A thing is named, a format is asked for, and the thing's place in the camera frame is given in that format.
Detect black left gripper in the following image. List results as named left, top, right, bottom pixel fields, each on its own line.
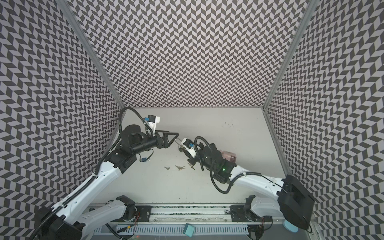
left=131, top=130, right=179, bottom=156

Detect long shackle brass padlock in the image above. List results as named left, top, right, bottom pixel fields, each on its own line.
left=175, top=138, right=183, bottom=152

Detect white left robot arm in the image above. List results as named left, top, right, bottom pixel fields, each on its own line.
left=29, top=107, right=179, bottom=240

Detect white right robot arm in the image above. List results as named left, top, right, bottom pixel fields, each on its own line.
left=180, top=136, right=316, bottom=231

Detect pink pencil sharpener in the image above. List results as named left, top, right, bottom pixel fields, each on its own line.
left=220, top=150, right=237, bottom=163

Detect teal square block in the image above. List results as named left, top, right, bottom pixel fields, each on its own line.
left=183, top=224, right=196, bottom=238

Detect light blue oval object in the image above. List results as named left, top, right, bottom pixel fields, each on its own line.
left=283, top=220, right=299, bottom=233

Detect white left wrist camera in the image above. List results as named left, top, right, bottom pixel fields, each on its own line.
left=144, top=115, right=161, bottom=136

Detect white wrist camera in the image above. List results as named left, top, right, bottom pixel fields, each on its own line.
left=181, top=138, right=197, bottom=158
left=144, top=115, right=161, bottom=136

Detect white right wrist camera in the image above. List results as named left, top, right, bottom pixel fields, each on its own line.
left=181, top=138, right=197, bottom=158

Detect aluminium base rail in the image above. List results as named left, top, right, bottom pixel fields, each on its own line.
left=136, top=204, right=271, bottom=225

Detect aluminium left corner post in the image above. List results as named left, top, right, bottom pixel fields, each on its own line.
left=56, top=0, right=125, bottom=108

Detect aluminium corner post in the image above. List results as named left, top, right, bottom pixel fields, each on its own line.
left=263, top=0, right=320, bottom=112
left=56, top=0, right=125, bottom=108

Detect aluminium right corner post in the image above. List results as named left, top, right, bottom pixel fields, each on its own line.
left=263, top=0, right=320, bottom=112

